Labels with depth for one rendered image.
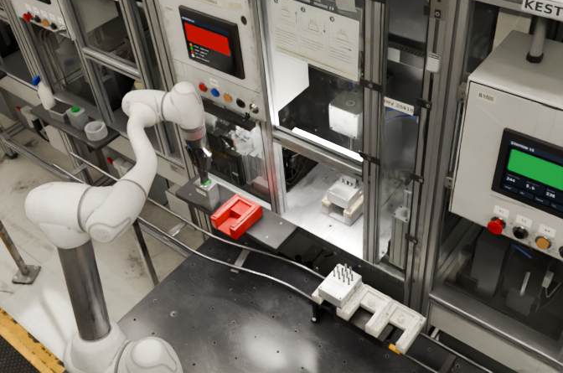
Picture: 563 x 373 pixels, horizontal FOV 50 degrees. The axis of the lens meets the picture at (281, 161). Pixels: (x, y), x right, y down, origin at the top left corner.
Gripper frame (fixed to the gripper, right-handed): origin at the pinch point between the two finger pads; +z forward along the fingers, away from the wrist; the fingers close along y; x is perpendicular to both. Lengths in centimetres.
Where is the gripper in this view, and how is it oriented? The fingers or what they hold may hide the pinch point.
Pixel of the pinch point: (204, 174)
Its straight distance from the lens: 236.4
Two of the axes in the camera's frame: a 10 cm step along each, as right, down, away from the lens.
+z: 0.8, 7.4, 6.6
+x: -6.2, 5.6, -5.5
